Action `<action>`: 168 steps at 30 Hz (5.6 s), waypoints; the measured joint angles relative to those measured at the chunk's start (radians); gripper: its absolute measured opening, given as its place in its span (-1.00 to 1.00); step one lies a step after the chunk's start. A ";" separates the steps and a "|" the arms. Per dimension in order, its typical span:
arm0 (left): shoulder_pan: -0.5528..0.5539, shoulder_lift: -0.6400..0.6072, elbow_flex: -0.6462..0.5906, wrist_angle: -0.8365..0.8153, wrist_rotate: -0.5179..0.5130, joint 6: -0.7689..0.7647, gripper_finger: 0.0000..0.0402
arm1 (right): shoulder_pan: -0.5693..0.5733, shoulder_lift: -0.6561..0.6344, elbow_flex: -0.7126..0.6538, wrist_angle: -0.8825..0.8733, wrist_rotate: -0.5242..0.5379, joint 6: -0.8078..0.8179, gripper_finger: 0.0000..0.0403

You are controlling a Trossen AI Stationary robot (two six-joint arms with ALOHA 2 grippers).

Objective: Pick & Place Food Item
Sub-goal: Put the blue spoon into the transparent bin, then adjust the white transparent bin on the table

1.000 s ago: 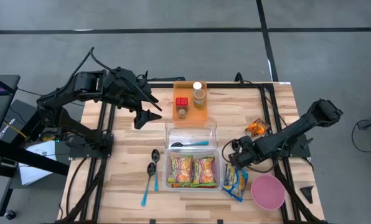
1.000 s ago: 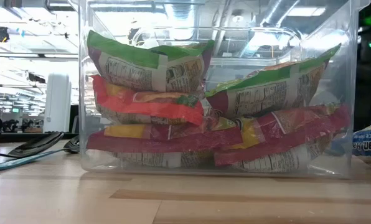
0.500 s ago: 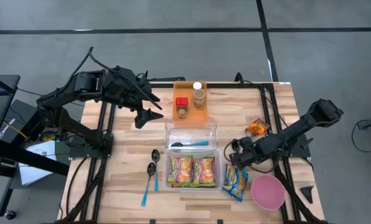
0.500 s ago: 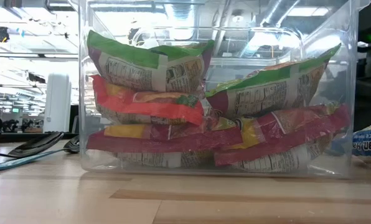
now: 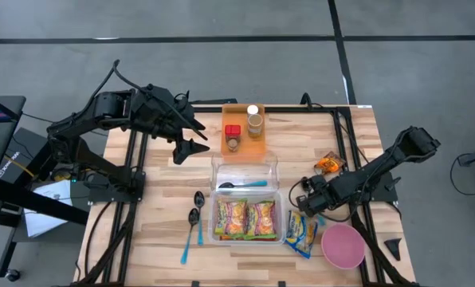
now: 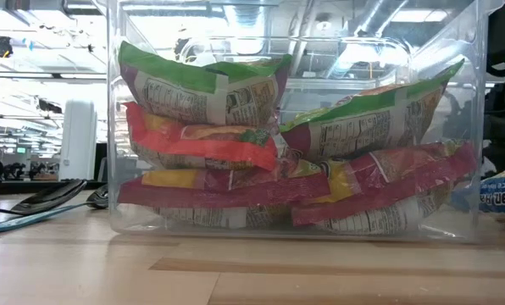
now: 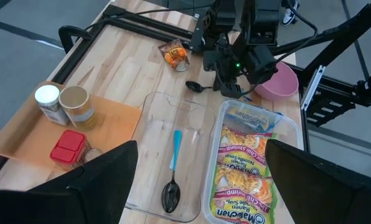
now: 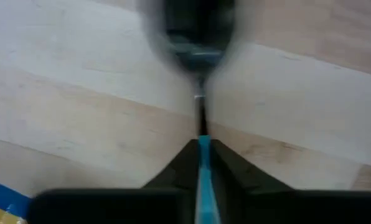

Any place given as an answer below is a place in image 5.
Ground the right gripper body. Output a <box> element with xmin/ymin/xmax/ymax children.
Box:
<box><xmin>296</xmin><ymin>186</ymin><xmax>336</xmax><ymax>218</ymax></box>

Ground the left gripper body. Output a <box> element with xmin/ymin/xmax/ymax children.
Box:
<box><xmin>153</xmin><ymin>104</ymin><xmax>193</xmax><ymax>141</ymax></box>

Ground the green edged ramen pack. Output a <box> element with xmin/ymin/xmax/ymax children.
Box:
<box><xmin>214</xmin><ymin>198</ymin><xmax>249</xmax><ymax>239</ymax></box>
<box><xmin>244</xmin><ymin>199</ymin><xmax>278</xmax><ymax>239</ymax></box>

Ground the blue yellow ramen pack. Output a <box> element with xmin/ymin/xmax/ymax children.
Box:
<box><xmin>284</xmin><ymin>210</ymin><xmax>319</xmax><ymax>260</ymax></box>

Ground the orange snack packet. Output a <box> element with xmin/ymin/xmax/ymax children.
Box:
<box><xmin>313</xmin><ymin>150</ymin><xmax>347</xmax><ymax>176</ymax></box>

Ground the orange translucent tray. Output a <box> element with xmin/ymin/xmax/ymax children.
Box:
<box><xmin>220</xmin><ymin>103</ymin><xmax>267</xmax><ymax>163</ymax></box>

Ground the pink bowl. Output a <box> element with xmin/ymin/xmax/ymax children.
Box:
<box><xmin>320</xmin><ymin>222</ymin><xmax>367</xmax><ymax>270</ymax></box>

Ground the small clear plastic bin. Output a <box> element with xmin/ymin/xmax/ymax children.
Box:
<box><xmin>210</xmin><ymin>153</ymin><xmax>281</xmax><ymax>196</ymax></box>

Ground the large clear plastic bin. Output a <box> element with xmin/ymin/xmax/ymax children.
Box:
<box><xmin>207</xmin><ymin>188</ymin><xmax>287</xmax><ymax>246</ymax></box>

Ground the white paper sheet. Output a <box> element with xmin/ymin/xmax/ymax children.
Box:
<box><xmin>23</xmin><ymin>179</ymin><xmax>74</xmax><ymax>238</ymax></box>

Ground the black control box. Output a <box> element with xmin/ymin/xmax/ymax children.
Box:
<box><xmin>0</xmin><ymin>127</ymin><xmax>53</xmax><ymax>192</ymax></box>

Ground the black side desk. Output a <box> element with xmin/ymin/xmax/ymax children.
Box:
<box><xmin>0</xmin><ymin>119</ymin><xmax>91</xmax><ymax>282</ymax></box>

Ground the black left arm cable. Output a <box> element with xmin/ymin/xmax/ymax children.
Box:
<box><xmin>89</xmin><ymin>58</ymin><xmax>171</xmax><ymax>105</ymax></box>

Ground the black metal table frame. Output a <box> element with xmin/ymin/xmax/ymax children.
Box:
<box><xmin>68</xmin><ymin>99</ymin><xmax>422</xmax><ymax>287</ymax></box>

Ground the black floor cable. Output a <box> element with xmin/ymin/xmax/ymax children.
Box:
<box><xmin>449</xmin><ymin>153</ymin><xmax>475</xmax><ymax>197</ymax></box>

